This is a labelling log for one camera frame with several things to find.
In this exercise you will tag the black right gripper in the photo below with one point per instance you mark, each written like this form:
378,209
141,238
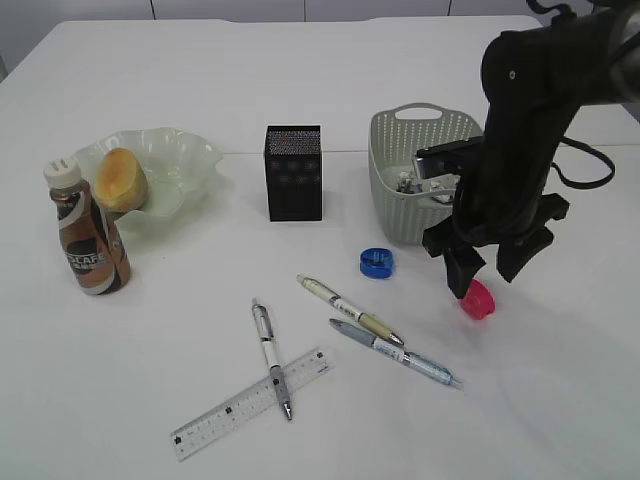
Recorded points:
517,226

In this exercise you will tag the pink pencil sharpener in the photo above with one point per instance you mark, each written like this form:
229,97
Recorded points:
478,302

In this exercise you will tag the large paper ball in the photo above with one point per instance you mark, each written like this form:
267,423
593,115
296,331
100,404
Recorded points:
442,193

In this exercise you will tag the small paper ball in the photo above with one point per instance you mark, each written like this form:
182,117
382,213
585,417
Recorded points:
408,183

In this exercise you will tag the yellow bread loaf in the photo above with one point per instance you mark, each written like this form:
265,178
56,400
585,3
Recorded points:
121,184

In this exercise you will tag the brown coffee bottle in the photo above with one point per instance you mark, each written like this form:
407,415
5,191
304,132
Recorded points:
88,236

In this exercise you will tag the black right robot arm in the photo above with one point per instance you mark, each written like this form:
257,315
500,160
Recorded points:
535,82

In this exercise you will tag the green plastic basket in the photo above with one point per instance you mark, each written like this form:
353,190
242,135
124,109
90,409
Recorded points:
394,138

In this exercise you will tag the blue pencil sharpener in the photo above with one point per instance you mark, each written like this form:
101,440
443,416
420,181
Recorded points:
376,263

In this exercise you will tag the light blue pen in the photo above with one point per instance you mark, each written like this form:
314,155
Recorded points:
414,361

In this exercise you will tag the beige grip pen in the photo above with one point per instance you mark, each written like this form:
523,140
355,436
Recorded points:
349,309

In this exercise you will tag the black mesh pen holder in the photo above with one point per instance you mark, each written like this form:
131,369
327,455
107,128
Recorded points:
293,173

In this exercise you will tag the white grey pen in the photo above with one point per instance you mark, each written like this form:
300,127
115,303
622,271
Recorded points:
276,372

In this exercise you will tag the clear plastic ruler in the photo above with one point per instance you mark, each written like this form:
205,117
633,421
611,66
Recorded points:
241,408

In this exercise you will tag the translucent green wavy bowl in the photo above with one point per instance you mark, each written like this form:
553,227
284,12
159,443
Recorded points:
180,168

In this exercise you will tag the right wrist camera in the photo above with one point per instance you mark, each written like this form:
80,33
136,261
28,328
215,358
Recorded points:
450,158

